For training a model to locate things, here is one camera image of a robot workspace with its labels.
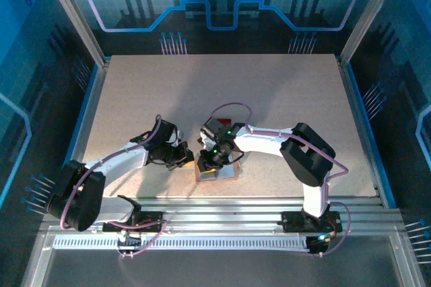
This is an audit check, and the brown leather card holder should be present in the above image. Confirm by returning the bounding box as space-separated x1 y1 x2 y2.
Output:
195 158 242 183

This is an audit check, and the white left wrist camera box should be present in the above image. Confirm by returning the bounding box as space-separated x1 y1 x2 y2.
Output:
170 130 187 145

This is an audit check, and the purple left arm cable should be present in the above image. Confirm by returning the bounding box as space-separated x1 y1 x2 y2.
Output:
59 114 168 259

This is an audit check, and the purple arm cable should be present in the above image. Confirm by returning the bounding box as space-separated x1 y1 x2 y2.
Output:
59 114 168 259
211 101 350 258

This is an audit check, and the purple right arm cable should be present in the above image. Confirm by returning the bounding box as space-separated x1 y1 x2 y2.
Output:
211 101 350 258

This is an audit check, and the aluminium front frame rail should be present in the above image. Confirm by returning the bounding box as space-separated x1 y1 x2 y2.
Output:
40 197 405 236

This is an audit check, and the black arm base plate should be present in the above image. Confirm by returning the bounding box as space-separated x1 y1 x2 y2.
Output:
281 210 343 233
102 210 164 233

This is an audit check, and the white slotted cable duct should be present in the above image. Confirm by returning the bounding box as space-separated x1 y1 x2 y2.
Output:
52 234 311 252

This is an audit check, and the aluminium side rail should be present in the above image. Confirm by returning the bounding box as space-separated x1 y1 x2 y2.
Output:
336 56 391 209
55 57 112 209

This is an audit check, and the aluminium frame post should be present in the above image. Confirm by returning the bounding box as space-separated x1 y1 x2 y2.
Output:
36 0 108 67
338 0 407 67

